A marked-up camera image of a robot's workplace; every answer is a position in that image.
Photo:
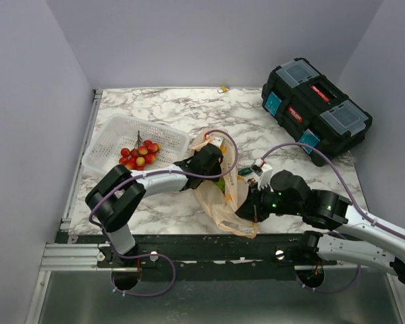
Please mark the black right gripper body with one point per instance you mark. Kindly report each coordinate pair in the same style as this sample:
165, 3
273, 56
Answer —
265, 202

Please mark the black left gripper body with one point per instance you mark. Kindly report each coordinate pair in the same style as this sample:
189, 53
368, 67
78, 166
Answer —
215, 169

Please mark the peach banana-print plastic bag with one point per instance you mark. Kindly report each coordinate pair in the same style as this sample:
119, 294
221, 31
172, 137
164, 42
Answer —
221, 207

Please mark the green fake guava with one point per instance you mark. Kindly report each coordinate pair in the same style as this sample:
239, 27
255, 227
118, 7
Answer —
221, 185

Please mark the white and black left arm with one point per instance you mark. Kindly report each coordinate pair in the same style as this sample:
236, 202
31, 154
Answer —
116, 197

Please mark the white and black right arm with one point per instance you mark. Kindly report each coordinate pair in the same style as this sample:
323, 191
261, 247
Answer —
341, 231

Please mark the red fake cherry bunch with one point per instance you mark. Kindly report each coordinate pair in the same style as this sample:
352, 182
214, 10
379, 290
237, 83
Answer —
142, 154

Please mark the yellow hex key set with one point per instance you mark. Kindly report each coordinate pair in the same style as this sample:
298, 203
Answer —
223, 89

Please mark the white perforated plastic basket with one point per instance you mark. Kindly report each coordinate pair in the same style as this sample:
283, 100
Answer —
121, 131

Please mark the black toolbox with blue latches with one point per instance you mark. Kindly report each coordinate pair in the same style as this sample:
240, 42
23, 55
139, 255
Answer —
313, 110

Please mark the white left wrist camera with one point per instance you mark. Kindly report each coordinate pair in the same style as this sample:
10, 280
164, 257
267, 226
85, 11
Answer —
214, 140

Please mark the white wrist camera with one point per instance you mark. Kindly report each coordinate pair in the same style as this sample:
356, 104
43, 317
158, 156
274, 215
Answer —
214, 140
262, 173

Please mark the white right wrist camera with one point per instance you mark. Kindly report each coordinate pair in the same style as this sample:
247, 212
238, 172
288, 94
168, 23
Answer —
262, 173

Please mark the green-handled screwdriver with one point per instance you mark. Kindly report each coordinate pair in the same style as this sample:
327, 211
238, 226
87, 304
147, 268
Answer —
245, 171

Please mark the black mounting rail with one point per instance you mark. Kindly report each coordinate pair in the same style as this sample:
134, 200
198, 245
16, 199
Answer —
161, 258

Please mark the aluminium frame extrusion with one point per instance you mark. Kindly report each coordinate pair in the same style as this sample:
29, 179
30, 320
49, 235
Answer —
69, 257

